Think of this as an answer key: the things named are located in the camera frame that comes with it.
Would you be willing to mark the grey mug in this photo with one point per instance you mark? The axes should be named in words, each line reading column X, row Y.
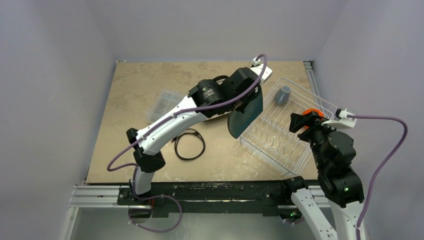
column 282, row 95

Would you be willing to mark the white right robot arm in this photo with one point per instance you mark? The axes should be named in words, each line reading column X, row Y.
column 333, row 152

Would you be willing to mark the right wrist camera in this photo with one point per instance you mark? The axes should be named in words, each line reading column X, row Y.
column 341, row 120

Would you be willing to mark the clear plastic box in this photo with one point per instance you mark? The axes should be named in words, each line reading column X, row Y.
column 166, row 101

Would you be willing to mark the teal square plate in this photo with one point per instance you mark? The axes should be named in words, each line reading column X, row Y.
column 239, row 121

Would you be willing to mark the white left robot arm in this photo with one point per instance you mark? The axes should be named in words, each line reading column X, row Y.
column 239, row 94

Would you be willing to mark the white wire dish rack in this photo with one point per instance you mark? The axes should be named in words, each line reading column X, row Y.
column 268, row 136

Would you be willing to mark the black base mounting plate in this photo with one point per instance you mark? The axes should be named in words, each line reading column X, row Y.
column 269, row 198

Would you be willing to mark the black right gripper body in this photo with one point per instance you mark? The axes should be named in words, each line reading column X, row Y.
column 301, row 120

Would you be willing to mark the orange bowl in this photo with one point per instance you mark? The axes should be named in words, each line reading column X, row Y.
column 316, row 115

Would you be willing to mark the floral square plate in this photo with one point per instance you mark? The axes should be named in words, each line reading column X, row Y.
column 217, row 117

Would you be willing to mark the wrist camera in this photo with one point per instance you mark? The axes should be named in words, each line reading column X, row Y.
column 257, row 66
column 341, row 120

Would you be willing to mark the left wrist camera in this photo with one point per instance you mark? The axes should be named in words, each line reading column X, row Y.
column 257, row 66

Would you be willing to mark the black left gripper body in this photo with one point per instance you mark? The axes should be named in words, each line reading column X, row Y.
column 245, row 101

